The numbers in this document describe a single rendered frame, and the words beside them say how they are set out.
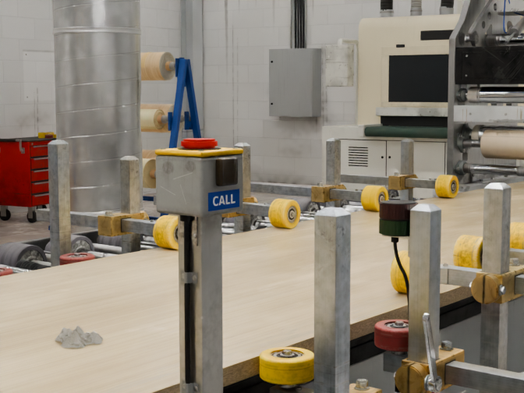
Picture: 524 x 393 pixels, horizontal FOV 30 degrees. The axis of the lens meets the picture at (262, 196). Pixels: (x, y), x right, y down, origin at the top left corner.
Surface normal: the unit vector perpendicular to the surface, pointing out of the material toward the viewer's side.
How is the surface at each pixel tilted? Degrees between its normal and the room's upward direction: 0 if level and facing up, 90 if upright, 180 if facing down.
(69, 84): 91
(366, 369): 90
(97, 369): 0
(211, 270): 90
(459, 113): 90
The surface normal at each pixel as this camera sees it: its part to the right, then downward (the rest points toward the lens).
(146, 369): 0.00, -0.99
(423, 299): -0.62, 0.09
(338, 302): 0.78, 0.07
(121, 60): 0.62, 0.08
